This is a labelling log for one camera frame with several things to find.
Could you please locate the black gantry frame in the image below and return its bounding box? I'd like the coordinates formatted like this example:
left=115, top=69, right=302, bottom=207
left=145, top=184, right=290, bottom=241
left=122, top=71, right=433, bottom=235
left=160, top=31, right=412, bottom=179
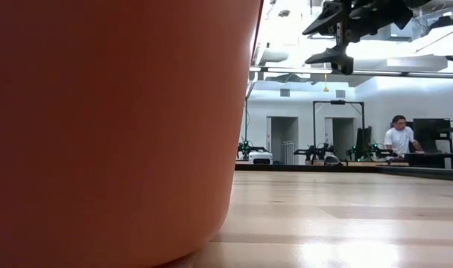
left=312, top=99, right=366, bottom=162

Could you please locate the white wire rack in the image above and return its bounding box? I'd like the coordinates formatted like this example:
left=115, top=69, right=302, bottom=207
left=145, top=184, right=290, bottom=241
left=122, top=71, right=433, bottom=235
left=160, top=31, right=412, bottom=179
left=280, top=140, right=297, bottom=165

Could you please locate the grey ventilation box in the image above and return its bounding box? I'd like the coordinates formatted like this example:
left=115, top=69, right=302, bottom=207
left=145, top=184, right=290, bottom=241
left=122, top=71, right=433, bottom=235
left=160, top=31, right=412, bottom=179
left=389, top=22, right=414, bottom=39

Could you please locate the orange plastic bin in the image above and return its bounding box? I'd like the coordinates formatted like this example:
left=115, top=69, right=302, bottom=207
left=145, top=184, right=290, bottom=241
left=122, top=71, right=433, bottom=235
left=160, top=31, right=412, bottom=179
left=0, top=0, right=264, bottom=268

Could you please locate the person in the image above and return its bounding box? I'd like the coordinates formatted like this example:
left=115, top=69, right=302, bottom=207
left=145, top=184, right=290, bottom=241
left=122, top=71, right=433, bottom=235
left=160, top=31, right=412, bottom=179
left=383, top=115, right=425, bottom=159

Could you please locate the black pole stand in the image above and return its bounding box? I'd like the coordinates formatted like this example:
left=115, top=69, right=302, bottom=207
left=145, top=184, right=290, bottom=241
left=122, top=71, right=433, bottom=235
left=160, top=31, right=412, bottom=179
left=243, top=95, right=250, bottom=150

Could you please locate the black upright panel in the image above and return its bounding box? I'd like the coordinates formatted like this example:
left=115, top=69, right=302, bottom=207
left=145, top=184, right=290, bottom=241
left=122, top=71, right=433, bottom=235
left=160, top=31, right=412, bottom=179
left=355, top=126, right=373, bottom=161

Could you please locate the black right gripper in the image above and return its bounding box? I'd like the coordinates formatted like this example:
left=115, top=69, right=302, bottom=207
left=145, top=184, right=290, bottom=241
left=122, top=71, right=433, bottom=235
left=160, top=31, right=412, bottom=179
left=302, top=0, right=414, bottom=75

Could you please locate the black computer monitor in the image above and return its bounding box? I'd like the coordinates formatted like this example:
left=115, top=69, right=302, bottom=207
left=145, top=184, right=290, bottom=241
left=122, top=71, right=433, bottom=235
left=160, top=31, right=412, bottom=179
left=412, top=118, right=452, bottom=153

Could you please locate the black desk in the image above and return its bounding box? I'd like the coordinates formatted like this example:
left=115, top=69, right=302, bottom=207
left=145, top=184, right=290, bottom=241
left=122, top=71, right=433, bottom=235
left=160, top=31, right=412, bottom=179
left=399, top=151, right=453, bottom=169

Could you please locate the white box device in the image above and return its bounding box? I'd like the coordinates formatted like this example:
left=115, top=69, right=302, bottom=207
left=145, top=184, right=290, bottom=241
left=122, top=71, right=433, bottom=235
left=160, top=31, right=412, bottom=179
left=247, top=150, right=273, bottom=165

